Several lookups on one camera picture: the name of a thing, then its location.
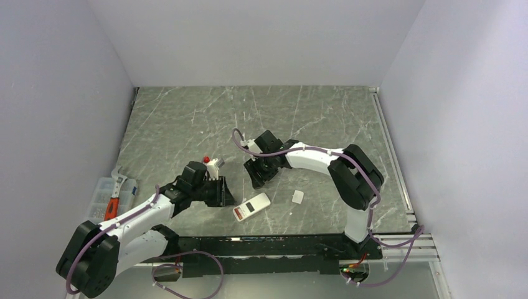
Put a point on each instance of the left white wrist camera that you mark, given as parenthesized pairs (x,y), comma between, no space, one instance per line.
(213,166)

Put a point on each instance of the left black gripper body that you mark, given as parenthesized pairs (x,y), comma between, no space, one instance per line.
(210,192)

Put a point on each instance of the white battery cover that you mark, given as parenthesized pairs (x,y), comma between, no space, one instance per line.
(297,197)

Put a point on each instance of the red white remote control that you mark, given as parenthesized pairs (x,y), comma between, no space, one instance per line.
(251,207)

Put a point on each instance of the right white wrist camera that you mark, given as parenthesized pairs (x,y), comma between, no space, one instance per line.
(251,146)

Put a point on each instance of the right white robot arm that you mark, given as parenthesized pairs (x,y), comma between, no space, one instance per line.
(356,178)

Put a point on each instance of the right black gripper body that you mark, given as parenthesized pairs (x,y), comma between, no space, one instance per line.
(262,166)

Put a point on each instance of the clear plastic screw box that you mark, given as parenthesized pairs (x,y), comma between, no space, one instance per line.
(101,197)

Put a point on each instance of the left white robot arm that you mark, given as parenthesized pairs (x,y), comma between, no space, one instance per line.
(97,253)

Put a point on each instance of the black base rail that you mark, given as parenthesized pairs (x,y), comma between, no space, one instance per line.
(255,254)

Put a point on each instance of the orange handled adjustable wrench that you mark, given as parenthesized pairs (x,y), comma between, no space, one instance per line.
(112,207)

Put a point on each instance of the aluminium frame rail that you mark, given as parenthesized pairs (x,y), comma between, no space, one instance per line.
(424,249)

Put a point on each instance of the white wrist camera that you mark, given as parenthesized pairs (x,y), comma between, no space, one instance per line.
(251,146)
(213,166)

